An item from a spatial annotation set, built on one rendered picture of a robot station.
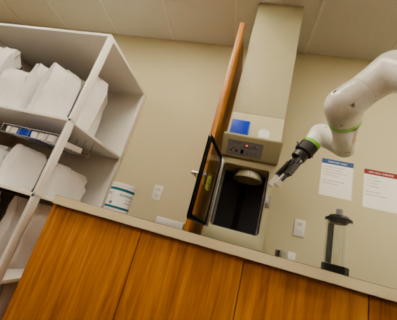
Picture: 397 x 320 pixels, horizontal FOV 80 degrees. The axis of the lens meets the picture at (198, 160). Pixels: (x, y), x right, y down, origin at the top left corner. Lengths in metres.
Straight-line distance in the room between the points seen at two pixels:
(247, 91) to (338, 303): 1.18
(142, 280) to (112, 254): 0.17
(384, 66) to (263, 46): 1.04
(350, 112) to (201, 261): 0.77
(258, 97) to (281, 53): 0.37
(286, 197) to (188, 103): 1.10
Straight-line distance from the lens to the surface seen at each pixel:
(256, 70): 1.72
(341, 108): 0.91
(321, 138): 1.34
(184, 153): 1.91
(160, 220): 1.41
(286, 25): 2.00
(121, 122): 2.21
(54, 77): 1.84
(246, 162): 1.39
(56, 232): 1.31
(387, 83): 0.95
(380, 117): 2.27
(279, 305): 1.08
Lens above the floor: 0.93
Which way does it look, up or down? 17 degrees up
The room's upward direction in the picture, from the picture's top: 16 degrees clockwise
